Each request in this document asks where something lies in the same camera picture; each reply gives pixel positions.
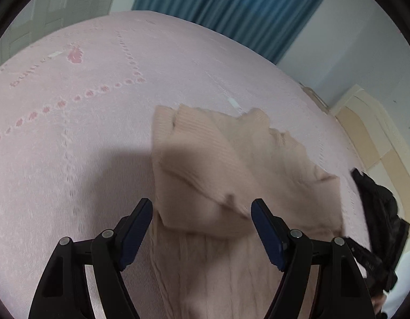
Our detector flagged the peach knit sweater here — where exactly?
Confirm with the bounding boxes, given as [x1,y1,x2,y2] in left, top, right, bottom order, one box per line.
[151,105,343,318]

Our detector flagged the person's right hand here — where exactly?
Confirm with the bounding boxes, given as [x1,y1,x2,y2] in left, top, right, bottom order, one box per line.
[371,293,387,315]

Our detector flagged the black puffer jacket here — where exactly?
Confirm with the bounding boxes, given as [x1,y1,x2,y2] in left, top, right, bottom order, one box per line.
[349,167,410,293]

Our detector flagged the cream wooden headboard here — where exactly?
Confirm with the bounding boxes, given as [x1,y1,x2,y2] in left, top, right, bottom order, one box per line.
[330,84,410,223]

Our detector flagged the pink patterned bed sheet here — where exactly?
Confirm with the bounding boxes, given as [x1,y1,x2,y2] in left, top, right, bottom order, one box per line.
[0,12,369,318]

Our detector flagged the blue curtain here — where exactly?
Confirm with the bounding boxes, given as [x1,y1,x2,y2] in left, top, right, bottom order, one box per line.
[133,0,323,64]

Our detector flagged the white wardrobe with red decals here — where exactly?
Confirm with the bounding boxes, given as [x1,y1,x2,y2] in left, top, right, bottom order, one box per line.
[0,0,113,66]

